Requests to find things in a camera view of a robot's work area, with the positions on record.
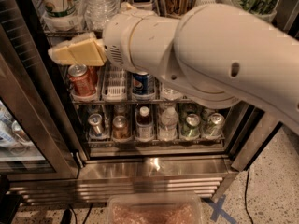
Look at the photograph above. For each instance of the yellow foam padded gripper finger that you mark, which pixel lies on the yellow foam padded gripper finger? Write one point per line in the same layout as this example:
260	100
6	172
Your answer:
81	49
125	6

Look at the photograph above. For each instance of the clear water bottle top shelf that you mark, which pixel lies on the clear water bottle top shelf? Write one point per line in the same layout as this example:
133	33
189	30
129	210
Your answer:
99	12

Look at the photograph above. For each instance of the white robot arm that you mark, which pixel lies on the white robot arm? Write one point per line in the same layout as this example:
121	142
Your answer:
215	54

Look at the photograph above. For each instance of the empty white shelf tray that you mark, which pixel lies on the empty white shelf tray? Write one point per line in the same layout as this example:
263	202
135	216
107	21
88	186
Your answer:
114	84

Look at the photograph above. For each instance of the silver can bottom shelf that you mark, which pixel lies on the silver can bottom shelf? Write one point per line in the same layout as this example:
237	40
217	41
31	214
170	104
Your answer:
96	122

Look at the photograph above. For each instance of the stainless steel display fridge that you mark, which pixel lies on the stainless steel display fridge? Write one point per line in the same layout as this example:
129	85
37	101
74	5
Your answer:
109	166

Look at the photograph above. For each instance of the gold can bottom shelf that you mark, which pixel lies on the gold can bottom shelf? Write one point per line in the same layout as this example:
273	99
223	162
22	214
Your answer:
120	128

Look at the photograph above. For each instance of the middle shelf water bottle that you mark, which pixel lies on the middle shelf water bottle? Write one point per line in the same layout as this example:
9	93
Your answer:
170	94

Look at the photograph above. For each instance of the bottom shelf tea bottle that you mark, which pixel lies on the bottom shelf tea bottle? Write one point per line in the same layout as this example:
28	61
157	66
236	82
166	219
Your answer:
144	124

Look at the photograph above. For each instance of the glass fridge door left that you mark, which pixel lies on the glass fridge door left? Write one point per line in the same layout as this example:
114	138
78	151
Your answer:
21	97

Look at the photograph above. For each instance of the bottom shelf water bottle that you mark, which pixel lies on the bottom shelf water bottle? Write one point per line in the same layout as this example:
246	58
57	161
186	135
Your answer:
168	124

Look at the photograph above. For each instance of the open fridge door right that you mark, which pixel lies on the open fridge door right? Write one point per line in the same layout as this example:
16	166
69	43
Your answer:
258	139

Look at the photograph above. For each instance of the front orange soda can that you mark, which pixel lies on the front orange soda can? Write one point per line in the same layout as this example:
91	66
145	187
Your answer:
83	78

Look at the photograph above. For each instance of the front blue pepsi can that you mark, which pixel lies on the front blue pepsi can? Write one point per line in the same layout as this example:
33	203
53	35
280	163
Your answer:
143	84

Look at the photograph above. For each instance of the bottom green can left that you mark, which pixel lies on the bottom green can left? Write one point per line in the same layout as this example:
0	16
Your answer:
189	126

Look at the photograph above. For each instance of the bottom green can right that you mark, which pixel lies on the bottom green can right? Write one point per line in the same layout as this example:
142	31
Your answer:
213	126

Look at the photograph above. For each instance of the clear plastic bin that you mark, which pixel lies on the clear plastic bin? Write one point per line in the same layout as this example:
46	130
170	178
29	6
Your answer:
155	208

